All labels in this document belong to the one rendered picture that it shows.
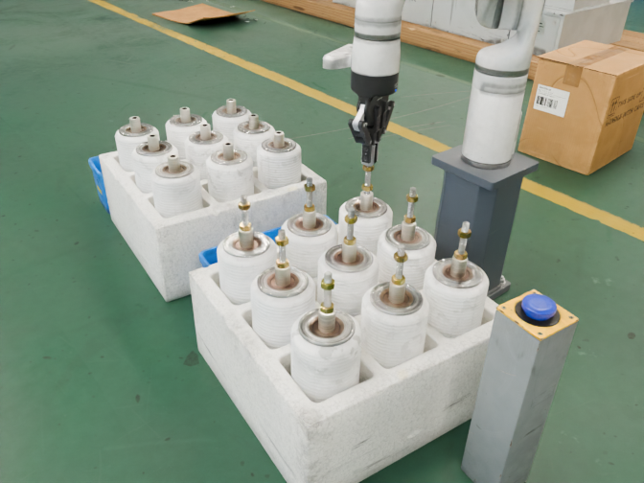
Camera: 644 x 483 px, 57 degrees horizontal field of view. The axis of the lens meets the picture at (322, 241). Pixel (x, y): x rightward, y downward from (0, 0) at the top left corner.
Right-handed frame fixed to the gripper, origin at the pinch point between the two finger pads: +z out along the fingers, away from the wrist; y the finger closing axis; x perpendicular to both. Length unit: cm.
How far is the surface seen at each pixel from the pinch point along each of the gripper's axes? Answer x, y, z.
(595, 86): -24, 94, 10
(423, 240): -12.8, -5.1, 10.5
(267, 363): -2.6, -35.3, 18.1
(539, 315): -34.5, -24.4, 3.7
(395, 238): -8.6, -6.7, 10.6
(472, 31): 42, 197, 23
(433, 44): 60, 196, 31
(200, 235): 32.0, -8.7, 22.0
